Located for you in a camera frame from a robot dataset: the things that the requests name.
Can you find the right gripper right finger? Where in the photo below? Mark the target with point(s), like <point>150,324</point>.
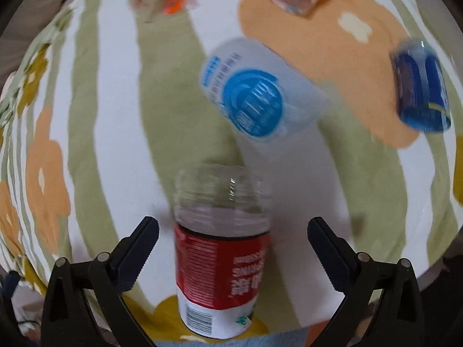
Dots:
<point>398,320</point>

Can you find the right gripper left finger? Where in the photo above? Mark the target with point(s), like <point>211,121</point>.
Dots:
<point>67,318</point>

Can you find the red label plastic cup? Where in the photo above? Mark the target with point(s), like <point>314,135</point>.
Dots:
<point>222,233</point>

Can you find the dark blue label plastic cup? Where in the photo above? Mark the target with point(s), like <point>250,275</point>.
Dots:
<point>422,99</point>

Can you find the light blue label plastic cup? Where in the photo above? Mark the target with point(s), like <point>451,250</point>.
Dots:
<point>264,97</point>

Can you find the floral striped blanket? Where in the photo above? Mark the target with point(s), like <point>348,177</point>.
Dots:
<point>105,110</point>

